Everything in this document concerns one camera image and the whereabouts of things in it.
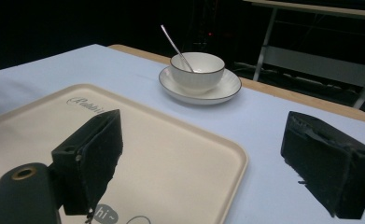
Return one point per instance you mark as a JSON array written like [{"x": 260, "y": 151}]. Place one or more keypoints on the white ceramic bowl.
[{"x": 199, "y": 76}]

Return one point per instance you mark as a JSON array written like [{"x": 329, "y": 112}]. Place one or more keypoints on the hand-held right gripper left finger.
[{"x": 91, "y": 161}]

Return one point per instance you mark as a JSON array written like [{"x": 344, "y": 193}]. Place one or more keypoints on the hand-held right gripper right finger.
[{"x": 329, "y": 161}]

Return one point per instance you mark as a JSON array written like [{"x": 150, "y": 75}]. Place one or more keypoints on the metal spoon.
[{"x": 175, "y": 48}]

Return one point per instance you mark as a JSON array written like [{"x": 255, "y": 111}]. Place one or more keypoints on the beige plastic tray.
[{"x": 171, "y": 161}]

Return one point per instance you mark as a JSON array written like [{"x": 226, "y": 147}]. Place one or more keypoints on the white ceramic saucer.
[{"x": 223, "y": 90}]

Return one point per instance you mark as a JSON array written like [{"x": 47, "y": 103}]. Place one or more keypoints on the light blue tablecloth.
[{"x": 264, "y": 124}]

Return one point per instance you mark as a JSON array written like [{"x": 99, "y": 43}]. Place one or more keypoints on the metal frame table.
[{"x": 320, "y": 62}]

